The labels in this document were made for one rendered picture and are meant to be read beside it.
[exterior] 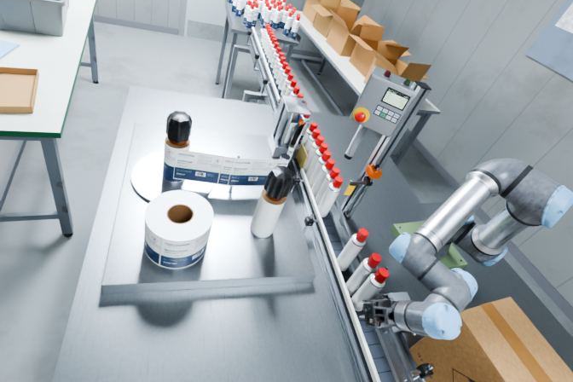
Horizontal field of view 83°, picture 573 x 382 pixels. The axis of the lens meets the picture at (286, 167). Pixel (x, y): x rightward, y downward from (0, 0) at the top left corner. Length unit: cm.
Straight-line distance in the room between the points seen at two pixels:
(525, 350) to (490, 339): 10
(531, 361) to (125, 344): 107
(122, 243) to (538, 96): 331
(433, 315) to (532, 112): 289
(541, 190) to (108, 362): 122
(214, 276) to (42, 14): 190
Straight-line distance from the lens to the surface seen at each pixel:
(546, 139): 350
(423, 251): 94
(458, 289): 94
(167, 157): 126
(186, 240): 100
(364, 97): 120
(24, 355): 204
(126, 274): 111
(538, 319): 183
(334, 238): 134
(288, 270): 118
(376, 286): 108
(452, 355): 116
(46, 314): 210
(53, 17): 250
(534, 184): 112
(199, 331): 109
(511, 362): 112
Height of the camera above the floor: 184
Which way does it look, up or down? 38 degrees down
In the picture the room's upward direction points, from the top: 21 degrees clockwise
